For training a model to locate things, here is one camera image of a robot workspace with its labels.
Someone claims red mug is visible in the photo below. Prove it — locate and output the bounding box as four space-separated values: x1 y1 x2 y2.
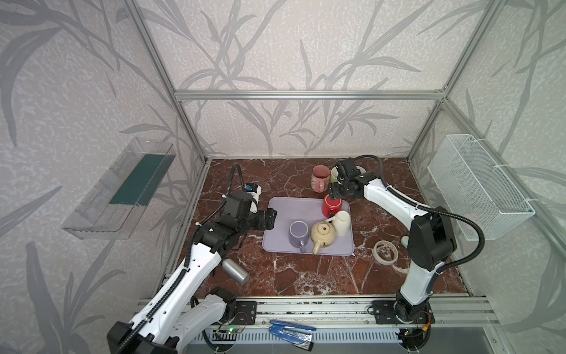
321 195 343 218

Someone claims blue stapler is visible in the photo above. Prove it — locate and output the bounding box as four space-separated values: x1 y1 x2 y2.
269 320 316 352

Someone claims pink patterned mug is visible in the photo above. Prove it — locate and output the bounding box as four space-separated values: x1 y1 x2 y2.
311 165 331 193

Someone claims lavender plastic tray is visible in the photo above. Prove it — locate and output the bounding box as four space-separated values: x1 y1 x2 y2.
262 197 355 257

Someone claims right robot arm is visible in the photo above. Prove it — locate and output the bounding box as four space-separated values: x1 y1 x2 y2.
329 155 486 322

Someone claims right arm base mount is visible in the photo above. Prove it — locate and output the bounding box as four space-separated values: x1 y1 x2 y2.
366 295 436 326

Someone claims clear plastic wall bin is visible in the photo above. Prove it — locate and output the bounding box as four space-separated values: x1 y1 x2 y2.
62 138 176 240

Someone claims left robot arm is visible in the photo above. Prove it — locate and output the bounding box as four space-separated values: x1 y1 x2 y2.
107 184 277 353

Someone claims white wire basket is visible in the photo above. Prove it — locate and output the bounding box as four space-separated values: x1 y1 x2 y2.
428 134 535 240

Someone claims green circuit board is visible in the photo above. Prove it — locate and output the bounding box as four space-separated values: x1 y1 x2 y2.
212 326 246 342

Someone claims purple mug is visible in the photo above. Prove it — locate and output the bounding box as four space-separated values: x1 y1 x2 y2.
288 221 310 253

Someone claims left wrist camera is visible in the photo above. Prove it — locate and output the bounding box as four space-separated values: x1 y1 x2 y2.
246 182 262 213

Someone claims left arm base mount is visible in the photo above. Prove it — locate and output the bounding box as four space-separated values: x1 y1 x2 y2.
222 301 258 325

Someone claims silver metal can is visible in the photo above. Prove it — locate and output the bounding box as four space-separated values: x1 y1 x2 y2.
221 258 250 286

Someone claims light green mug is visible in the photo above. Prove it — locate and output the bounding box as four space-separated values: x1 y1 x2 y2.
330 167 338 183

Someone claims white mug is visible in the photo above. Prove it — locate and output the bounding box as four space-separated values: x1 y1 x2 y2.
326 210 351 237

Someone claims clear tape roll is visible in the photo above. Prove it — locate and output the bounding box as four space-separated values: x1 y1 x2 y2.
372 240 399 266

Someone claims aluminium frame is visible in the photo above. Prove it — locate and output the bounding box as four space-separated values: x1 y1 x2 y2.
136 1 565 353

